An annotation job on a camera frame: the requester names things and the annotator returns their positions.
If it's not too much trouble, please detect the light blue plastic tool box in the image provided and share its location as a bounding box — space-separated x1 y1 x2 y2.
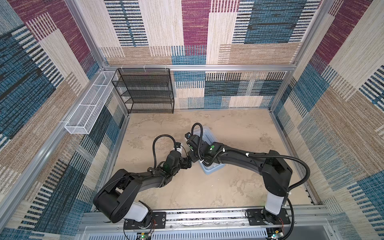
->
198 126 226 175

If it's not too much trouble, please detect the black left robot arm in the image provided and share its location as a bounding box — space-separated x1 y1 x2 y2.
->
93 157 192 223

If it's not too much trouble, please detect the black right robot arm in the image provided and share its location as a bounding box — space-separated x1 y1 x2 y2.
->
187 140 293 223

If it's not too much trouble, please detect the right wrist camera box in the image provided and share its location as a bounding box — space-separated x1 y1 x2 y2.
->
185 133 192 140

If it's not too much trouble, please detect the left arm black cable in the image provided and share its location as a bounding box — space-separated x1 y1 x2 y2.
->
152 134 178 170

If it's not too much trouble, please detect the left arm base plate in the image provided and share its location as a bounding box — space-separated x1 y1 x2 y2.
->
123 212 167 230

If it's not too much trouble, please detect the black wire mesh shelf rack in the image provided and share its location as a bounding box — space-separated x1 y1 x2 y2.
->
112 68 175 114

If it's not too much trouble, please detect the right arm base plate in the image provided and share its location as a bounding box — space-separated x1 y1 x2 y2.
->
245 208 291 226

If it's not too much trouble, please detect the white wire mesh basket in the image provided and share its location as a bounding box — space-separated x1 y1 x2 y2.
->
65 71 115 135

